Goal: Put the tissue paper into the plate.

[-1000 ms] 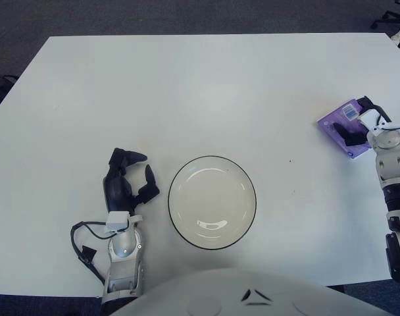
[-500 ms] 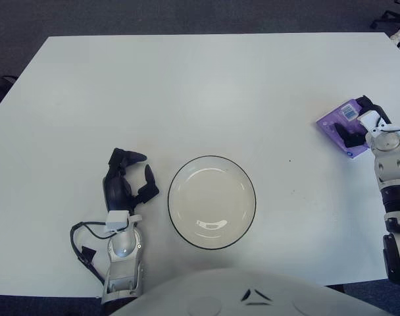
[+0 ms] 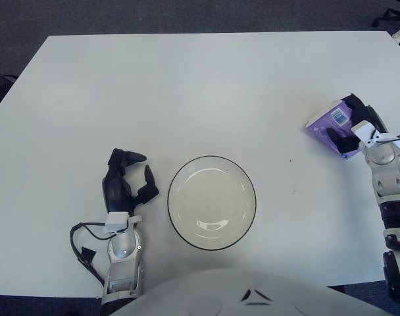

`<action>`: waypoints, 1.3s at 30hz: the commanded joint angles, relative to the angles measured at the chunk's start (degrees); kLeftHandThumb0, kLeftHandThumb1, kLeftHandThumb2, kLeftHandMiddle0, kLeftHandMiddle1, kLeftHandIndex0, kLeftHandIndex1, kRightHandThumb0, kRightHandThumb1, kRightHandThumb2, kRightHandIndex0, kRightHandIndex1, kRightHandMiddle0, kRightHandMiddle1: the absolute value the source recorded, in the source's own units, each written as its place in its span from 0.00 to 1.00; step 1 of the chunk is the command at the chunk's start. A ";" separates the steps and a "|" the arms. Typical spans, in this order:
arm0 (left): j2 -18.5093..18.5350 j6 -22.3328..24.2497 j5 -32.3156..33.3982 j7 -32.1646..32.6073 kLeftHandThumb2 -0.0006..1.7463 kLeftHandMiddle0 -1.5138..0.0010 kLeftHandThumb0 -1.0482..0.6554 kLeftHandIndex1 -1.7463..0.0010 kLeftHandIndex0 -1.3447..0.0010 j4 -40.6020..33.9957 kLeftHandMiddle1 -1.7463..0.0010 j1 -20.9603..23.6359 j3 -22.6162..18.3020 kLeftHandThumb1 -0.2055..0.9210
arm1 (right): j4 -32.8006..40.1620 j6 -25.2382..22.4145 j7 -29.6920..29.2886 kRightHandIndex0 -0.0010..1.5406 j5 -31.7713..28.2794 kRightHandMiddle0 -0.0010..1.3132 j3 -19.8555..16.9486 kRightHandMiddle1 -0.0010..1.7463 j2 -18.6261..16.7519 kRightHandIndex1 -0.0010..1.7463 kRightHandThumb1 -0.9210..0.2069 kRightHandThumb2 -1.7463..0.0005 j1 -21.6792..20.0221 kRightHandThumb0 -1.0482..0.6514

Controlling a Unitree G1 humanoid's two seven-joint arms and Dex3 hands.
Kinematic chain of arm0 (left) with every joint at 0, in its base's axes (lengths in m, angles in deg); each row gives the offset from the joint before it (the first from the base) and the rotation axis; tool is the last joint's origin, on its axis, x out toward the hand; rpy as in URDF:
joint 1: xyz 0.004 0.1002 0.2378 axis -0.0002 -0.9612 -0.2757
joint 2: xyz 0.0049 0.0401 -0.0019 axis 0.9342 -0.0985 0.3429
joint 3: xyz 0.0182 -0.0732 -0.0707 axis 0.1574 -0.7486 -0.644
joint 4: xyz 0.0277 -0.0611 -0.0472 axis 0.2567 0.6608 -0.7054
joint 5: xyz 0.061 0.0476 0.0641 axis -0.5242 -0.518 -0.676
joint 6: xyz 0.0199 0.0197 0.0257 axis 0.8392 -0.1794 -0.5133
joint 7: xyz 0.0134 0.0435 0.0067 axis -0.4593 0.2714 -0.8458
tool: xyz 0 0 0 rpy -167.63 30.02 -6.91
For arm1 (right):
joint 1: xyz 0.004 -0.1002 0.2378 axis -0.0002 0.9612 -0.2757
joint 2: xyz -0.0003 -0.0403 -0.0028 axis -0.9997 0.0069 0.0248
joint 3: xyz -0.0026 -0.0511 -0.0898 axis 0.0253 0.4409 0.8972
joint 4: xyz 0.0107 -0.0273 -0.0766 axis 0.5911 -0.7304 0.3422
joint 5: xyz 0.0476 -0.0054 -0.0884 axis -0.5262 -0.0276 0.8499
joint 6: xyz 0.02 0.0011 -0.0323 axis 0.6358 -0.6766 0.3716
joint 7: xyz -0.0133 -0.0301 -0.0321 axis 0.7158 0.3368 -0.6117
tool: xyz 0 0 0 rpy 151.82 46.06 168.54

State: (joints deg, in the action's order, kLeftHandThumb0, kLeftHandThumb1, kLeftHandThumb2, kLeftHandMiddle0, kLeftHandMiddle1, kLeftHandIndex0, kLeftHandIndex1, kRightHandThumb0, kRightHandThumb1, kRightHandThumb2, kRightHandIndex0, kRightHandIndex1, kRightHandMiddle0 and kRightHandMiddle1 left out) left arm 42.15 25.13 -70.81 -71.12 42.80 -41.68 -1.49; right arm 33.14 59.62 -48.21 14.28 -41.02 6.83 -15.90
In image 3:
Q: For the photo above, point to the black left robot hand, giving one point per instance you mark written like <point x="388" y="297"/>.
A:
<point x="112" y="197"/>

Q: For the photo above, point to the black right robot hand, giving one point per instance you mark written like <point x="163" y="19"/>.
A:
<point x="364" y="113"/>

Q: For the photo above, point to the purple tissue paper pack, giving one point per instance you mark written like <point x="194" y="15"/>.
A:
<point x="321" y="126"/>

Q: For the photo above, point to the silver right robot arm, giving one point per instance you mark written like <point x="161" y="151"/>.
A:
<point x="384" y="158"/>

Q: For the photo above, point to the white plate with black rim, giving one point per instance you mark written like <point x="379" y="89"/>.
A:
<point x="213" y="204"/>

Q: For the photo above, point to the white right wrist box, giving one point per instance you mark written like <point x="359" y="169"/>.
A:
<point x="364" y="130"/>

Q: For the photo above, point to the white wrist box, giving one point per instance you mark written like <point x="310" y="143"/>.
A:
<point x="117" y="221"/>
<point x="364" y="130"/>

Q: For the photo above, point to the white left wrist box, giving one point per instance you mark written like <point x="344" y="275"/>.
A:
<point x="117" y="221"/>

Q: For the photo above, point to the black office chair base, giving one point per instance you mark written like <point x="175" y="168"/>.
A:
<point x="392" y="12"/>

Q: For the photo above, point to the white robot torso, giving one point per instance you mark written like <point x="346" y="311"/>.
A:
<point x="219" y="293"/>

